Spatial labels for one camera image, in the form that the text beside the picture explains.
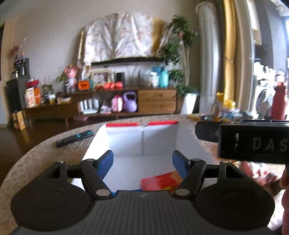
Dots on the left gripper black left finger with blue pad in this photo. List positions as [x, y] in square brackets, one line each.
[93, 174]

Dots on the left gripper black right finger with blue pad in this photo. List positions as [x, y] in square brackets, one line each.
[191, 173]

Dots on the red snack packet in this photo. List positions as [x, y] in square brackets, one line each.
[165, 182]

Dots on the person right hand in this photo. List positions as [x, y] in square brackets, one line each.
[284, 182]

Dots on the dark red water bottle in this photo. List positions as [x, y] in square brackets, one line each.
[279, 103]

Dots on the black TV remote control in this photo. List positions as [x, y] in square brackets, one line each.
[74, 138]

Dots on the white cardboard box red rim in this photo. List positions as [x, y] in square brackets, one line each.
[143, 151]

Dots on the yellow lid wipes canister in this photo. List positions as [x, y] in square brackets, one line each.
[228, 109]

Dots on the white wifi router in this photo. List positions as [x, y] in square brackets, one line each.
[89, 106]

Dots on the wooden TV console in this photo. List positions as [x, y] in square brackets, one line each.
[149, 102]

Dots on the purple kettlebell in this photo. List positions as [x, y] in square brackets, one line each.
[130, 104]

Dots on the orange retro radio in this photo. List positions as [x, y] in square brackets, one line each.
[84, 85]

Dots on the framed photo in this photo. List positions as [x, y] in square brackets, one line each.
[100, 77]

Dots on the black speaker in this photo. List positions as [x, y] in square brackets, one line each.
[120, 77]

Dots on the teal spray bottle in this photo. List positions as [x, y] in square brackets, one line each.
[163, 76]

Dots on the pink plush doll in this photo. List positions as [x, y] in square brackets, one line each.
[71, 72]

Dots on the black cabinet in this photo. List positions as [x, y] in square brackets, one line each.
[16, 86]

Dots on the potted green tree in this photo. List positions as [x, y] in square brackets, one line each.
[175, 51]

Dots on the yellow curtain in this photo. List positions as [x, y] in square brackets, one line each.
[229, 48]

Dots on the floral cloth covered TV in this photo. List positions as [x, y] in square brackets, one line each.
[121, 35]

